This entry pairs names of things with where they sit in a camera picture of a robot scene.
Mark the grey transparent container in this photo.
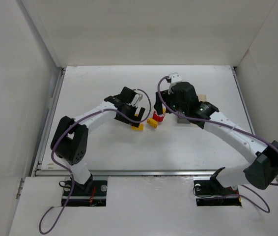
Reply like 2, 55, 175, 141
177, 117, 190, 124

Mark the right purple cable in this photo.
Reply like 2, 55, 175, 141
157, 75, 278, 213

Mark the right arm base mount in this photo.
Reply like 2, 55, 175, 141
193, 179, 242, 207

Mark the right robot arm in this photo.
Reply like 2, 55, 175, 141
154, 81, 278, 191

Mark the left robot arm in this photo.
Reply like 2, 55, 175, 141
51, 87, 146, 192

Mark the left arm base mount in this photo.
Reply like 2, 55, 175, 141
66, 175, 108, 207

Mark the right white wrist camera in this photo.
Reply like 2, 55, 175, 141
166, 72, 183, 94

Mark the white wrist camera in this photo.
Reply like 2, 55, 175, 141
166, 72, 183, 94
131, 92, 143, 107

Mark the aluminium rail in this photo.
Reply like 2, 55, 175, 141
87, 170, 218, 177

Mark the orange transparent container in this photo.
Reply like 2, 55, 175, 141
190, 94, 207, 128

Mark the yellow curved lego brick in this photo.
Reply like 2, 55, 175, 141
147, 118, 158, 129

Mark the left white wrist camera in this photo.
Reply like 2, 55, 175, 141
131, 92, 143, 107

